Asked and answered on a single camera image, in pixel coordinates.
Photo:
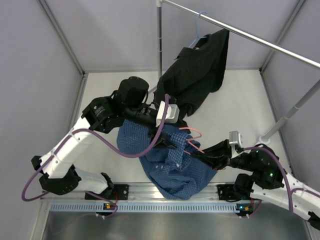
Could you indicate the pink wire hanger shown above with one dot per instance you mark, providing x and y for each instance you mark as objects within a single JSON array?
[{"x": 190, "y": 140}]

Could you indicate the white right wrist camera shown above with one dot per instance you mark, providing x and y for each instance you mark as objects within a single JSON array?
[{"x": 235, "y": 141}]

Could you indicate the silver right rack pole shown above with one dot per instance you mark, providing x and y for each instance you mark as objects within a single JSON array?
[{"x": 281, "y": 122}]

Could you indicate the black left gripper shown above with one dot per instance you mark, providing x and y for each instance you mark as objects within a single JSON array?
[{"x": 164, "y": 141}]

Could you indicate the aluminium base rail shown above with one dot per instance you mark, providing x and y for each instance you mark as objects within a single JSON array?
[{"x": 148, "y": 192}]

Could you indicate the silver rack pole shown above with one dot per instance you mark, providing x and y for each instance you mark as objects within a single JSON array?
[
  {"x": 281, "y": 122},
  {"x": 160, "y": 40}
]

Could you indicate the black pinstriped shirt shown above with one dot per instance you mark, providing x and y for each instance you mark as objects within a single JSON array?
[{"x": 196, "y": 73}]

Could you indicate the white left rack foot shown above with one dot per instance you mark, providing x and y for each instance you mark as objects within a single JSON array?
[{"x": 152, "y": 90}]

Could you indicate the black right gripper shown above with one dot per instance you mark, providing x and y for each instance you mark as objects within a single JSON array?
[{"x": 218, "y": 155}]

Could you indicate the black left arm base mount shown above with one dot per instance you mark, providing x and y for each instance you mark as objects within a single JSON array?
[{"x": 115, "y": 192}]

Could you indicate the silver left rack pole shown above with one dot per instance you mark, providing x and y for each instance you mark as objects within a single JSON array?
[{"x": 160, "y": 40}]

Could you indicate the silver clothes rack top bar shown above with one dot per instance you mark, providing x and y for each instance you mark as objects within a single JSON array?
[{"x": 272, "y": 46}]

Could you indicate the grey slotted cable duct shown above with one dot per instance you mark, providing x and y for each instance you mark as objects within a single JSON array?
[{"x": 151, "y": 207}]

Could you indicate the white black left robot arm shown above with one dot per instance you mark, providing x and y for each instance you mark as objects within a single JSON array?
[{"x": 59, "y": 176}]

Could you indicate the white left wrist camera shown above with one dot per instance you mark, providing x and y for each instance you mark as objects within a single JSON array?
[{"x": 172, "y": 114}]

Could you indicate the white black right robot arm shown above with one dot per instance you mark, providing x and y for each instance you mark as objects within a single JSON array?
[{"x": 263, "y": 178}]

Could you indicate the blue checked shirt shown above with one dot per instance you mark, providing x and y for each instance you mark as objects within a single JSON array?
[{"x": 176, "y": 174}]

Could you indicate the blue wire hanger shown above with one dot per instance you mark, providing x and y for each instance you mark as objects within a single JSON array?
[{"x": 197, "y": 32}]

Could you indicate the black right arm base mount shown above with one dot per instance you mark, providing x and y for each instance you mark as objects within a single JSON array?
[{"x": 227, "y": 193}]

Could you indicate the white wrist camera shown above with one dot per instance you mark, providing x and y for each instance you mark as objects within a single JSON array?
[
  {"x": 235, "y": 141},
  {"x": 172, "y": 114}
]

